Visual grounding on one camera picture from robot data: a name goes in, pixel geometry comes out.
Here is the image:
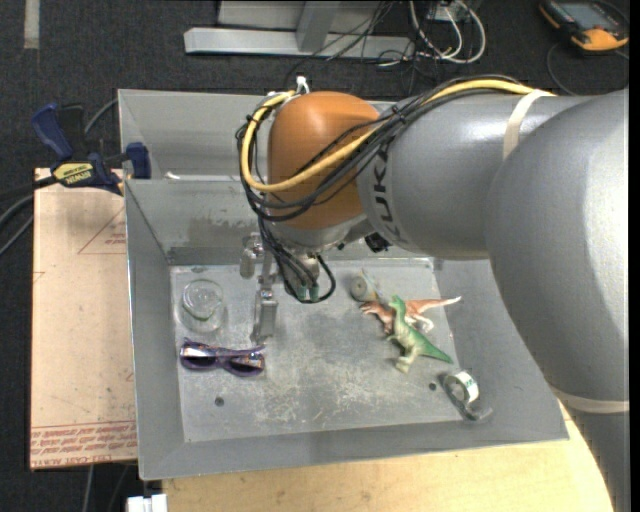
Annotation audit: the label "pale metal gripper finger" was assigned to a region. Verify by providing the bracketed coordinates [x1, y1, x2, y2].
[251, 288, 279, 344]
[238, 233, 265, 280]

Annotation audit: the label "small grey roll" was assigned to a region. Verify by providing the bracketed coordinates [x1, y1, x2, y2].
[349, 268, 382, 304]

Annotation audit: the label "purple sunglasses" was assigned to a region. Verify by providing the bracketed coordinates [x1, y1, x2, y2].
[178, 338, 267, 378]

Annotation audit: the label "clear glass cup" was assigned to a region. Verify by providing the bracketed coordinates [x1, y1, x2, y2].
[178, 278, 227, 334]

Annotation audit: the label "grey metal bin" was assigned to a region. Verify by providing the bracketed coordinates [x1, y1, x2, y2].
[117, 88, 570, 482]

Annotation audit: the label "brown toy dinosaur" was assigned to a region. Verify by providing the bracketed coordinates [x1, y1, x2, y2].
[358, 295, 463, 336]

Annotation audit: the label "green toy dinosaur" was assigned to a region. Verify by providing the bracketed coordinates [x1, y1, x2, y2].
[385, 294, 455, 375]

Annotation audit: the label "brown cardboard board, red print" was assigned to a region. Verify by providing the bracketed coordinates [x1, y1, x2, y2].
[29, 167, 139, 471]

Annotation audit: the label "white and green tape roll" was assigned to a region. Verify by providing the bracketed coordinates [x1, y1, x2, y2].
[439, 368, 494, 422]

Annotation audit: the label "black cylinder on white bracket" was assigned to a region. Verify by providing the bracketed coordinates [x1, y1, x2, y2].
[363, 230, 392, 254]

